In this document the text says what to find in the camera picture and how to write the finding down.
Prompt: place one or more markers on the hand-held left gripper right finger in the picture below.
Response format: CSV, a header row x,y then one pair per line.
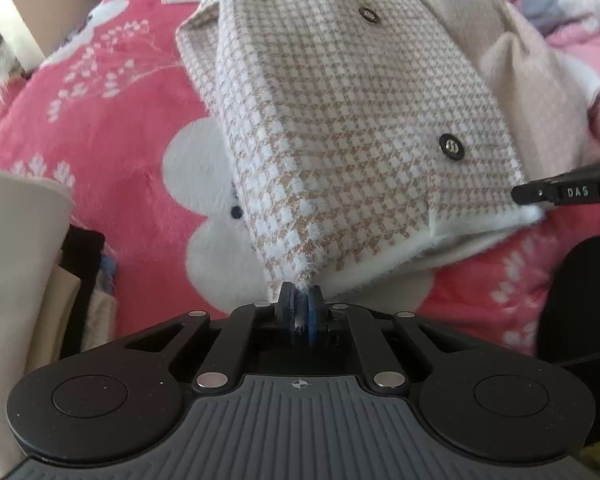
x,y
312,320

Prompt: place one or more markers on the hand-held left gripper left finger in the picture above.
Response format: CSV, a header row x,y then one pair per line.
x,y
295,330

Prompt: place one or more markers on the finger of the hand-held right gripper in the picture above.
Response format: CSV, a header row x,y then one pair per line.
x,y
570,191

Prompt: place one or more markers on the beige houndstooth cardigan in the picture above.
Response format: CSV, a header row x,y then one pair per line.
x,y
355,135

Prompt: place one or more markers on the person's black clothing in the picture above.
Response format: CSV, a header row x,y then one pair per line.
x,y
590,310

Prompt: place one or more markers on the blue folded garment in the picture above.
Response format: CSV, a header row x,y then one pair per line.
x,y
109,275

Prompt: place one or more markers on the cream knitted folded garment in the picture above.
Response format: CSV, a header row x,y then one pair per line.
x,y
97,315

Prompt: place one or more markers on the black folded garment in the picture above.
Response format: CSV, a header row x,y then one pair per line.
x,y
82,270

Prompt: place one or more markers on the white folded sweater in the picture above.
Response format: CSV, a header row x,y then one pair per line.
x,y
15,260

